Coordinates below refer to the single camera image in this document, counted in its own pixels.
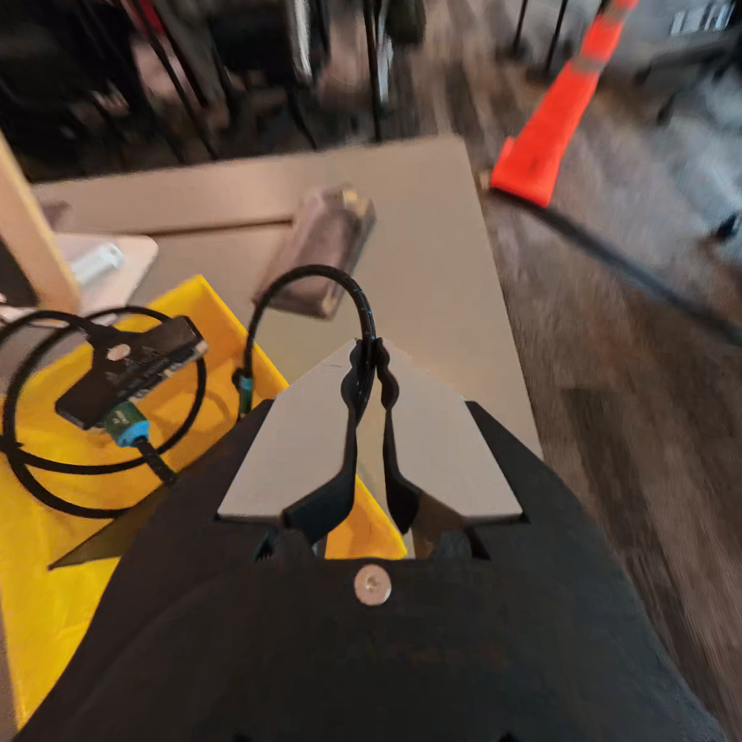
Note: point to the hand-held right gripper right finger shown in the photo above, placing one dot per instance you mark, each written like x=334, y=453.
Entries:
x=452, y=458

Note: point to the black monitor with tan frame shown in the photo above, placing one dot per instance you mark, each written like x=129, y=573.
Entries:
x=35, y=243

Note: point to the white monitor stand base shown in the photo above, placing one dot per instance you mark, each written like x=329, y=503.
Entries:
x=133, y=255

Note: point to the black office chair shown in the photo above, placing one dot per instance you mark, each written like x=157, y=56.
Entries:
x=58, y=58

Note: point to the orange traffic cone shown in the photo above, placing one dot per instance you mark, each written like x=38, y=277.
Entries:
x=550, y=133

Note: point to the black hdmi switch box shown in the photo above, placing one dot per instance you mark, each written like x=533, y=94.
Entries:
x=139, y=371

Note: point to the yellow plastic bin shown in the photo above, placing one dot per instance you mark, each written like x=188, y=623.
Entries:
x=40, y=550

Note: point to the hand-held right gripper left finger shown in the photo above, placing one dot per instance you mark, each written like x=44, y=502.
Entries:
x=295, y=452

